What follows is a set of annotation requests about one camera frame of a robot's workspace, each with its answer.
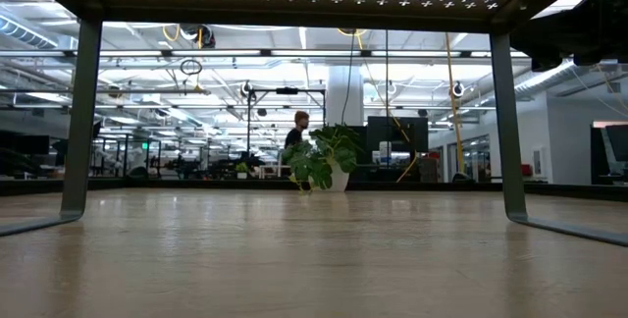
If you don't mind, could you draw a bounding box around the white wall poster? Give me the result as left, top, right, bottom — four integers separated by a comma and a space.
532, 145, 547, 177

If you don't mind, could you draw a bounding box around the green potted plant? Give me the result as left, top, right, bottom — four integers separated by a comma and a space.
280, 124, 364, 193

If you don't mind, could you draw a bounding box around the person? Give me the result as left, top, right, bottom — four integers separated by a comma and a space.
284, 110, 311, 150

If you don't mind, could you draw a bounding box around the black ceiling cable reel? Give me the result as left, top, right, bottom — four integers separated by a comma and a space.
179, 23, 217, 49

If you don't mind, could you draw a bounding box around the yellow hanging cable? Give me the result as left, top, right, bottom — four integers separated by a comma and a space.
444, 31, 465, 175

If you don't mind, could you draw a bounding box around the black monitor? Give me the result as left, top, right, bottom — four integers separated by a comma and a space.
366, 115, 430, 153

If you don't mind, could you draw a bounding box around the black hanging cable loop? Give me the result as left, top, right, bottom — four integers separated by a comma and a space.
179, 58, 204, 77

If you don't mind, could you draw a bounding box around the grey perforated metal shelf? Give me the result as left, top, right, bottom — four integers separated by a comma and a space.
0, 0, 628, 248

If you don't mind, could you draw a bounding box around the black display screen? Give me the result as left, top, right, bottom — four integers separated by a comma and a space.
590, 120, 628, 186

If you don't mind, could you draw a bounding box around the black aluminium table frame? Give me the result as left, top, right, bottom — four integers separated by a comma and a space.
0, 176, 628, 202

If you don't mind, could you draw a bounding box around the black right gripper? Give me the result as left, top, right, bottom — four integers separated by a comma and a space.
509, 0, 628, 73

